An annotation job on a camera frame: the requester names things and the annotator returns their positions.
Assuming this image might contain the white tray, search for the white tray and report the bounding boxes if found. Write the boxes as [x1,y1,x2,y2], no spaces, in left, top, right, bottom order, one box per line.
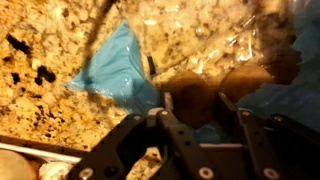
[0,142,83,165]

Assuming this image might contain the brown potato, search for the brown potato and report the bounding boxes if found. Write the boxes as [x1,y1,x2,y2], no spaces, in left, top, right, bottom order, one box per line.
[165,70,217,130]
[218,64,276,104]

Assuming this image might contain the yellow onion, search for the yellow onion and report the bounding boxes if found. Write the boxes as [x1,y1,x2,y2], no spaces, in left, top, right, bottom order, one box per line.
[0,148,39,180]

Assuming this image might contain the white garlic bulb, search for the white garlic bulb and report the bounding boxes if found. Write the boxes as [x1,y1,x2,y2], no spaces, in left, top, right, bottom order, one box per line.
[38,161,73,180]

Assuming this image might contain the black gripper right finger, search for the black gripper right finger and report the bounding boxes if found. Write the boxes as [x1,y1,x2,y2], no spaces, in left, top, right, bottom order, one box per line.
[215,91,320,180]

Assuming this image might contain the blue and clear potato bag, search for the blue and clear potato bag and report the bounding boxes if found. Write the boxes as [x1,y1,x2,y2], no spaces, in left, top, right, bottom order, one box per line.
[64,0,320,144]

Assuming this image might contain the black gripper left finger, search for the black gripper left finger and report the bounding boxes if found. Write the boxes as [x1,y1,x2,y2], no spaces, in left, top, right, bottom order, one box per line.
[66,92,218,180]

